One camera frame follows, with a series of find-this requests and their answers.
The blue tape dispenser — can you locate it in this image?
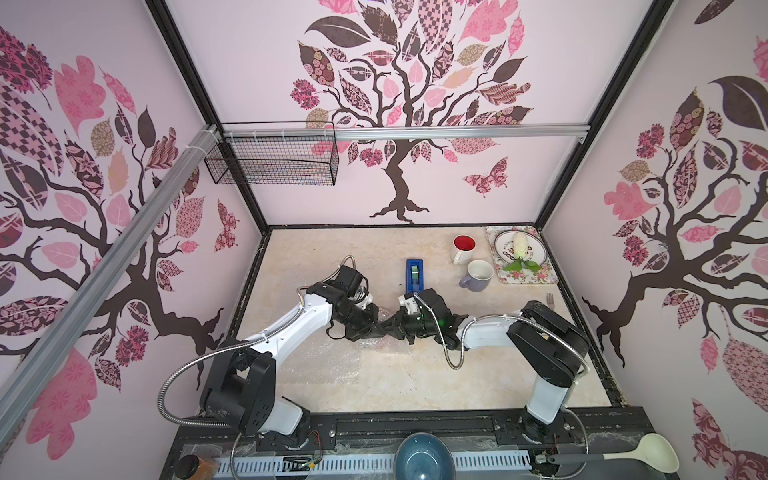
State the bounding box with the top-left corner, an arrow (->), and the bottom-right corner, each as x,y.
405,259 -> 425,293

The lavender mug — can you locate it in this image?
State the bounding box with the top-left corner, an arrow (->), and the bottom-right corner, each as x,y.
459,260 -> 495,293

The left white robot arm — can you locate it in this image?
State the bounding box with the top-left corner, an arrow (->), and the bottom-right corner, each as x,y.
200,266 -> 379,438

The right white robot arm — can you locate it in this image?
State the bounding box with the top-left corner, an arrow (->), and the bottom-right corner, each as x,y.
377,289 -> 590,444

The white mug red interior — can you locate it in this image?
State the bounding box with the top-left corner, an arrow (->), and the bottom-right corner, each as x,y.
450,235 -> 477,265

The white green toy vegetable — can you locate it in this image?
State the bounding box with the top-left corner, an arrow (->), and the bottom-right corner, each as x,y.
503,232 -> 541,273

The white decorated plate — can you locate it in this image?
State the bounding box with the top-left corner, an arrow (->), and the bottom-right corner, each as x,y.
491,229 -> 548,267

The blue ceramic bowl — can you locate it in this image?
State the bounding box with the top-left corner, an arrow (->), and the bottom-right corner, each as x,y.
393,432 -> 456,480

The left metal flex conduit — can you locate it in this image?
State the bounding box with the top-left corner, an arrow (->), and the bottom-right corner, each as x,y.
157,254 -> 358,428

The brown jar black lid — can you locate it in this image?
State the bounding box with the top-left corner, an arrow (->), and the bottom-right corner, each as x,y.
174,454 -> 219,480

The white slotted cable duct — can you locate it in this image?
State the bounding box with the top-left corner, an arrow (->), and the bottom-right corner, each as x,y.
235,450 -> 531,479

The black wire basket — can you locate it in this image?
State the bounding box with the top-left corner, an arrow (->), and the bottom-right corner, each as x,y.
205,120 -> 340,186

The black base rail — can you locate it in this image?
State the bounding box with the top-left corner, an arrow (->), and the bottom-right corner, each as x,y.
160,407 -> 663,479

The rear aluminium frame bar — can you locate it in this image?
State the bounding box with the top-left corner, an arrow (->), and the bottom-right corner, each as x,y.
223,124 -> 590,141

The aluminium frame bar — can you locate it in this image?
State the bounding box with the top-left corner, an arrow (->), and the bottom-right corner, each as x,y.
223,124 -> 590,141
1,125 -> 220,445

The cream ladle grey handle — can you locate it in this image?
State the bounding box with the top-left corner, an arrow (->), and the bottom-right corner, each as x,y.
544,433 -> 680,474

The left aluminium frame bar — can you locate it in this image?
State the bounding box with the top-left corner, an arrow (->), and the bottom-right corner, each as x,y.
1,125 -> 220,445

